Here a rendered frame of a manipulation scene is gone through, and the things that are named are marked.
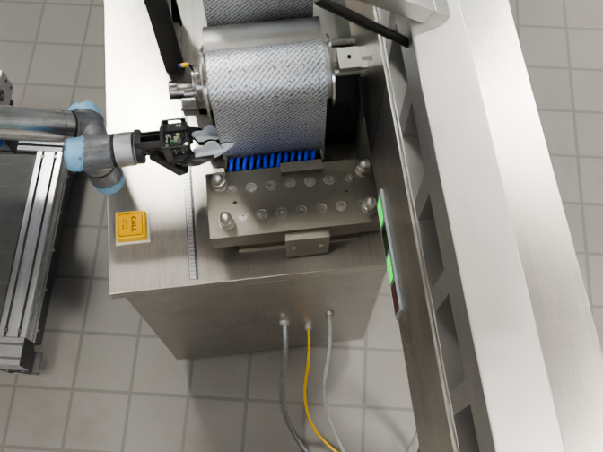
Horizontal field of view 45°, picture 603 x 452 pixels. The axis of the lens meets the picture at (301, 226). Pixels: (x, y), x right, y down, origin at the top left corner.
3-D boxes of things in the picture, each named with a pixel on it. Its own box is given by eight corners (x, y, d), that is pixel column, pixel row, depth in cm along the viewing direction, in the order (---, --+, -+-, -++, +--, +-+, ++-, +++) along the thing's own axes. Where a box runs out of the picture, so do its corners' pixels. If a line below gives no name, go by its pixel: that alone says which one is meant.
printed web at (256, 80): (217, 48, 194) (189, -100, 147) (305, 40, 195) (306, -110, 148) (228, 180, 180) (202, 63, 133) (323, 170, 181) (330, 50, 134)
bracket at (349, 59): (336, 52, 150) (336, 47, 148) (363, 49, 150) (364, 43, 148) (339, 73, 148) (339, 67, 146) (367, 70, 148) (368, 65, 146)
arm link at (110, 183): (117, 151, 177) (105, 129, 167) (131, 190, 173) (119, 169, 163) (85, 162, 176) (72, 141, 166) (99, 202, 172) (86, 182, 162)
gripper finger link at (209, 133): (232, 129, 158) (189, 134, 157) (234, 143, 163) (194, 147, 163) (231, 117, 159) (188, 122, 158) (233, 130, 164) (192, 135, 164)
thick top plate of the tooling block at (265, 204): (208, 185, 172) (205, 173, 167) (376, 168, 174) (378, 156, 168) (213, 248, 166) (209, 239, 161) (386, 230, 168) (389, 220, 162)
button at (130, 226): (117, 216, 177) (115, 212, 175) (146, 212, 177) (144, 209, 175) (117, 243, 174) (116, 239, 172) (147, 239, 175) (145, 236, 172)
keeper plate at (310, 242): (285, 249, 173) (284, 232, 162) (327, 245, 173) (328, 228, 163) (286, 259, 172) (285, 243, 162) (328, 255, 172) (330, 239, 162)
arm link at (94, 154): (73, 149, 165) (61, 130, 157) (121, 143, 166) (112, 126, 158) (73, 180, 162) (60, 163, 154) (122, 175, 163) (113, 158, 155)
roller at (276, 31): (207, 47, 169) (201, 15, 158) (317, 38, 170) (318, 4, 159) (211, 92, 165) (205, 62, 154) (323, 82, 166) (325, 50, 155)
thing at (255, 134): (222, 157, 169) (214, 117, 152) (324, 146, 170) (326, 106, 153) (223, 159, 169) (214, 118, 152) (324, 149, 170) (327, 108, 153)
